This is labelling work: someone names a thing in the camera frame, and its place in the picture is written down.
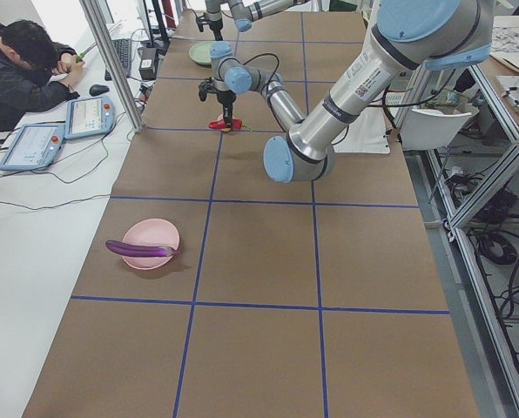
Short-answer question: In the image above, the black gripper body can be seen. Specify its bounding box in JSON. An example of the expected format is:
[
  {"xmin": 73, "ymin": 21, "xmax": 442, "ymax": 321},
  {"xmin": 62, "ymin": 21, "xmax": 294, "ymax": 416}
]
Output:
[
  {"xmin": 211, "ymin": 19, "xmax": 223, "ymax": 31},
  {"xmin": 216, "ymin": 90, "xmax": 236, "ymax": 107}
]

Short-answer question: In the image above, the red chili pepper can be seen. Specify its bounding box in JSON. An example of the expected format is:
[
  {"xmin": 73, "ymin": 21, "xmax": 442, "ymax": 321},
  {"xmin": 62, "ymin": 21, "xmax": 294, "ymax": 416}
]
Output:
[{"xmin": 208, "ymin": 118, "xmax": 252, "ymax": 132}]

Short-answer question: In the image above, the purple eggplant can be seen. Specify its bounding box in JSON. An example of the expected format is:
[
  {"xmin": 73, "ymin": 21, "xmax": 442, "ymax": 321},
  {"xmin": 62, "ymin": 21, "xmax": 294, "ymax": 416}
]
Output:
[{"xmin": 105, "ymin": 239, "xmax": 180, "ymax": 258}]

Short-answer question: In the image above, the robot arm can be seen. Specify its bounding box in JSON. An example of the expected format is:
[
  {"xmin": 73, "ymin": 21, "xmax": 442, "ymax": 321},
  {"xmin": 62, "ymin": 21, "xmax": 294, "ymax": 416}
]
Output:
[
  {"xmin": 200, "ymin": 0, "xmax": 308, "ymax": 32},
  {"xmin": 209, "ymin": 0, "xmax": 495, "ymax": 183}
]

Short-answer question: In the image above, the green plate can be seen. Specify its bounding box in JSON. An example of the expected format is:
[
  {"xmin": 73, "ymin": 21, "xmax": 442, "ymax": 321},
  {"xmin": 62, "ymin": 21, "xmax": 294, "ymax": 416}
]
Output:
[{"xmin": 188, "ymin": 41, "xmax": 213, "ymax": 67}]

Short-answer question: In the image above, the black power box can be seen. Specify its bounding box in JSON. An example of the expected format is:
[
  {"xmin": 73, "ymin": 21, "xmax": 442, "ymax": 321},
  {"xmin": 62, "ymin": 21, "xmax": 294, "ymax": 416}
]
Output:
[{"xmin": 138, "ymin": 48, "xmax": 158, "ymax": 81}]

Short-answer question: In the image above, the black keyboard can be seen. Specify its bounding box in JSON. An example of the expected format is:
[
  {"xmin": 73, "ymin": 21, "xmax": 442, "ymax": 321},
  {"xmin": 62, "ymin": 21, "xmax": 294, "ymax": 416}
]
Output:
[{"xmin": 112, "ymin": 38, "xmax": 132, "ymax": 78}]

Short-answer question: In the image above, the black computer mouse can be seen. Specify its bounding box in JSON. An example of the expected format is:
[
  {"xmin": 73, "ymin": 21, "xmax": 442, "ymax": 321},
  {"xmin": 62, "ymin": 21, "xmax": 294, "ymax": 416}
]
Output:
[{"xmin": 89, "ymin": 84, "xmax": 110, "ymax": 97}]

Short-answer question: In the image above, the far blue teach pendant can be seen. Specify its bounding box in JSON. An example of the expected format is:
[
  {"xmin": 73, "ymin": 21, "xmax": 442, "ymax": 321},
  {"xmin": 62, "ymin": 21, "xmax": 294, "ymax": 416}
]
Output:
[{"xmin": 64, "ymin": 95, "xmax": 115, "ymax": 140}]

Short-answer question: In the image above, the blue teach pendant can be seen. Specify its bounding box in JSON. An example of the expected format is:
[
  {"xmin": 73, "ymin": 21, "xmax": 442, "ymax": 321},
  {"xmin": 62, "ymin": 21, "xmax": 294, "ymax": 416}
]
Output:
[
  {"xmin": 64, "ymin": 95, "xmax": 115, "ymax": 140},
  {"xmin": 0, "ymin": 124, "xmax": 64, "ymax": 172}
]

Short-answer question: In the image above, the pink plate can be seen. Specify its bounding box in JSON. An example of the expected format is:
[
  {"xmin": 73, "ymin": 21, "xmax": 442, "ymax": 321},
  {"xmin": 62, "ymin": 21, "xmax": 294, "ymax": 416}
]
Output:
[{"xmin": 122, "ymin": 219, "xmax": 180, "ymax": 270}]

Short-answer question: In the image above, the white chair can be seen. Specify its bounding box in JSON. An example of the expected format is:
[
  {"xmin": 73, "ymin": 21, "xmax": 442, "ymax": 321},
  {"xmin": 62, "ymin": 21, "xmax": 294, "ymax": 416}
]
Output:
[{"xmin": 400, "ymin": 108, "xmax": 473, "ymax": 151}]

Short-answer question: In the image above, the near blue teach pendant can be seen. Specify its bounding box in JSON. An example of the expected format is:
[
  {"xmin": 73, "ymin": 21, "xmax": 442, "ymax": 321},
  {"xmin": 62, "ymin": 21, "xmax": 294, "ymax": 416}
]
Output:
[{"xmin": 0, "ymin": 124, "xmax": 64, "ymax": 172}]

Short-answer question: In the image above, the seated person in black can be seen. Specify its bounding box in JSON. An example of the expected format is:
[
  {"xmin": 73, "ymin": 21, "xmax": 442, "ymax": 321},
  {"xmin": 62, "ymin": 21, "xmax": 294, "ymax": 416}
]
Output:
[{"xmin": 0, "ymin": 20, "xmax": 84, "ymax": 131}]

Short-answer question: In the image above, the brown table mat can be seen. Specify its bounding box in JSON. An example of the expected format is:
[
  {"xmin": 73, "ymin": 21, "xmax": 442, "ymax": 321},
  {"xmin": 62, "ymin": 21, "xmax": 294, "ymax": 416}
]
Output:
[{"xmin": 24, "ymin": 12, "xmax": 479, "ymax": 417}]

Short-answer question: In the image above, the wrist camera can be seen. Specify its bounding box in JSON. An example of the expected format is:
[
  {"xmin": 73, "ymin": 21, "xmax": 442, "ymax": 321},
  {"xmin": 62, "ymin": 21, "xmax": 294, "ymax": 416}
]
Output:
[
  {"xmin": 195, "ymin": 13, "xmax": 209, "ymax": 33},
  {"xmin": 198, "ymin": 78, "xmax": 216, "ymax": 102}
]

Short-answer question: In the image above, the aluminium frame post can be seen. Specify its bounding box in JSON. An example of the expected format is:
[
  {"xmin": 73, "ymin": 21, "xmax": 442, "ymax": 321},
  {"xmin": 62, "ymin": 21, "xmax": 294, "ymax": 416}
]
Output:
[{"xmin": 79, "ymin": 0, "xmax": 144, "ymax": 132}]

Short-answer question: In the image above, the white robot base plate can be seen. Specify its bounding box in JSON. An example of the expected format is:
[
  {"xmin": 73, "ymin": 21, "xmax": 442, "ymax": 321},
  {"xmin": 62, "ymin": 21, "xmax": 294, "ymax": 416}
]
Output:
[{"xmin": 332, "ymin": 108, "xmax": 390, "ymax": 154}]

